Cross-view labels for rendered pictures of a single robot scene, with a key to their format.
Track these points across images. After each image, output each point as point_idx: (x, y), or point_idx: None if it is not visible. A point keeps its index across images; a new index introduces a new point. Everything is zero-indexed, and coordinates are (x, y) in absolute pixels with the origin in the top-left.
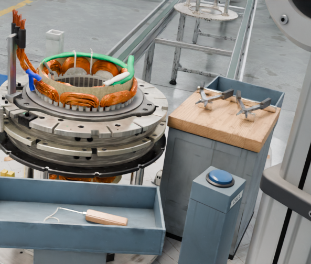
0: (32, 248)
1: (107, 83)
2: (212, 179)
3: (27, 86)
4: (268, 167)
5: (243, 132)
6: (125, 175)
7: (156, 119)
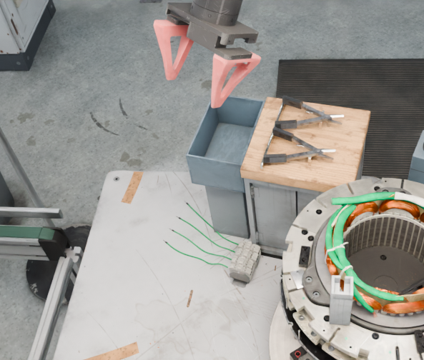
0: None
1: None
2: None
3: (420, 324)
4: (164, 173)
5: (357, 124)
6: (236, 319)
7: (413, 183)
